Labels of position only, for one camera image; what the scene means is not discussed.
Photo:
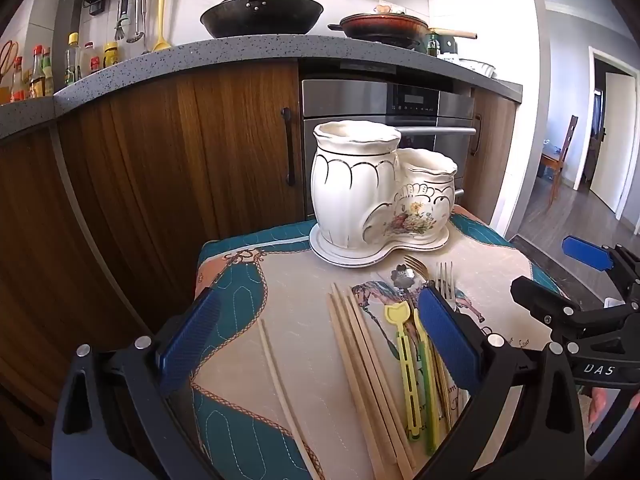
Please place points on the red cap dark bottle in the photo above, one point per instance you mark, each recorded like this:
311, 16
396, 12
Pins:
37, 77

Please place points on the red cap sauce bottle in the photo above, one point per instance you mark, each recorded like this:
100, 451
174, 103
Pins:
90, 62

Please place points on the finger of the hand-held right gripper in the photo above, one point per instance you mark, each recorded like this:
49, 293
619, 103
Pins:
587, 252
542, 300

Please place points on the silver flower-shaped spoon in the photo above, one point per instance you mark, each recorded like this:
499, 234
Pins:
402, 276

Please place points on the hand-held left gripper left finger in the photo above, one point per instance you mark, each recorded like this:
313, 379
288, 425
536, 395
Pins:
190, 332

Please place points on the wooden chair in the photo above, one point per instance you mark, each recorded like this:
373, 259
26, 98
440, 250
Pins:
565, 155

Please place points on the yellow plastic tulip fork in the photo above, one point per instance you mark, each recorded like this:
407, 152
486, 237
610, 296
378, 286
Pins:
429, 410

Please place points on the yellow seasoning jar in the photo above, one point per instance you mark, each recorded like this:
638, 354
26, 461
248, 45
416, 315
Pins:
110, 55

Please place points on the white door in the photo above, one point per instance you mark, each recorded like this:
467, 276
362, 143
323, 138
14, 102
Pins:
615, 145

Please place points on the stainless steel built-in oven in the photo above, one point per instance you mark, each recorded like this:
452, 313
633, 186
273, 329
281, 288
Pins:
350, 100

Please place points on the white ceramic holder tray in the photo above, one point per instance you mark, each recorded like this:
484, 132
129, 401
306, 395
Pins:
350, 259

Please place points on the red frying pan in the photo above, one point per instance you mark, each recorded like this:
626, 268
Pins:
385, 25

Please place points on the wooden cabinet door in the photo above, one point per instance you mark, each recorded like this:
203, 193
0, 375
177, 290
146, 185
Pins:
140, 185
495, 150
240, 135
45, 260

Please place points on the white bowl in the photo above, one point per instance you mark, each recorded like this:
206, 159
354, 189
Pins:
477, 67

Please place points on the red cap orange bottle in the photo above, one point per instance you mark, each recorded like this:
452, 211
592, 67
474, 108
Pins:
17, 85

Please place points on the yellow cap oil bottle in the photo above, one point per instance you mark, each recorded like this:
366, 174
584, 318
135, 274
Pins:
73, 65

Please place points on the yellow hanging spatula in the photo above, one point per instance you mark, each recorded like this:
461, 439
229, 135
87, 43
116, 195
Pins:
161, 35

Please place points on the metal hanging kitchen tool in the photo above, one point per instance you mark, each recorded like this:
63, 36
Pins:
121, 25

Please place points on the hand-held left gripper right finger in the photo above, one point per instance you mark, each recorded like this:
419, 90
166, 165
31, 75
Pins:
450, 340

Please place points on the green label bottle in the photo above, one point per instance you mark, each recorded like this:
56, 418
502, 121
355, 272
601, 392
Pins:
48, 77

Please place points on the quilted horse print mat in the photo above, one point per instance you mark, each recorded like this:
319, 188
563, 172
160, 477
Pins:
300, 310

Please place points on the person's right hand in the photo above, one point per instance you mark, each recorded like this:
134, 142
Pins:
597, 407

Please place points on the yellow plastic spoon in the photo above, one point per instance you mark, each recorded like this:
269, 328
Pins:
402, 360

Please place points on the metal hanging slotted spoon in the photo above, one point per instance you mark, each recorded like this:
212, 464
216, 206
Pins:
135, 30

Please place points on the white floral ceramic utensil holder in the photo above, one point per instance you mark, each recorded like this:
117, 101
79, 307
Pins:
345, 185

